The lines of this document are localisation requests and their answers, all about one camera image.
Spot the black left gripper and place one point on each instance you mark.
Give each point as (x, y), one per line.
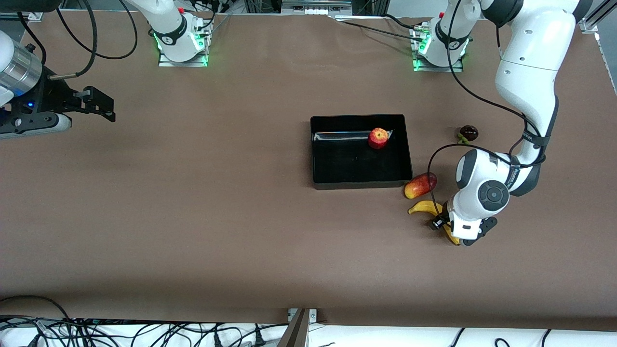
(439, 222)

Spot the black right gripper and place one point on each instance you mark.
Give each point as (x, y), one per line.
(52, 95)

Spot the yellow banana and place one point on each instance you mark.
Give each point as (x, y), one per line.
(424, 207)

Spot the black plastic box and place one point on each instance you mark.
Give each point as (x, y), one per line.
(356, 166)

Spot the red apple with yellow patch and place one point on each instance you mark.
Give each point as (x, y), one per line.
(378, 139)

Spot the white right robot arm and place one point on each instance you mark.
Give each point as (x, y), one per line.
(168, 21)

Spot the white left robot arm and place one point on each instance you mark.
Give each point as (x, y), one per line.
(530, 62)

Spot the red yellow mango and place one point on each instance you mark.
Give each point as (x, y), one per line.
(420, 185)

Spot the brown table cover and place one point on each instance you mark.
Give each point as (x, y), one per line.
(193, 260)

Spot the dark metal bar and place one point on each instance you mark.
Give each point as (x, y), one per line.
(295, 332)

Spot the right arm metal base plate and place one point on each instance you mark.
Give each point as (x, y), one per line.
(166, 61)

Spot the aluminium corner frame piece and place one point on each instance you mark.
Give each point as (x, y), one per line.
(33, 16)
(592, 25)

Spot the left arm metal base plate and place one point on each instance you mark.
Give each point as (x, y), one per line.
(438, 69)

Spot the silver metal table bracket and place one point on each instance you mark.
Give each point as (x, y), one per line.
(313, 315)

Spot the silver aluminium frame rail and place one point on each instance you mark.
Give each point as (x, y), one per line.
(315, 6)

